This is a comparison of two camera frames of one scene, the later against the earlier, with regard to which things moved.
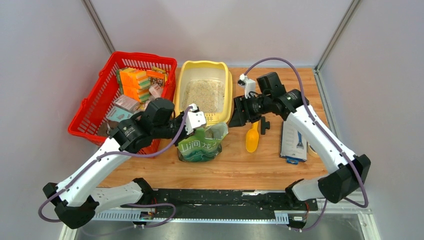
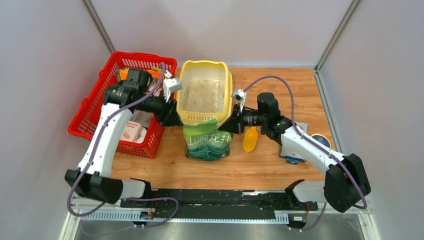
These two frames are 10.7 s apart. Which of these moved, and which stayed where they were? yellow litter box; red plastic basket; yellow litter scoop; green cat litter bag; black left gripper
Moved: green cat litter bag; black left gripper
Stayed: red plastic basket; yellow litter scoop; yellow litter box
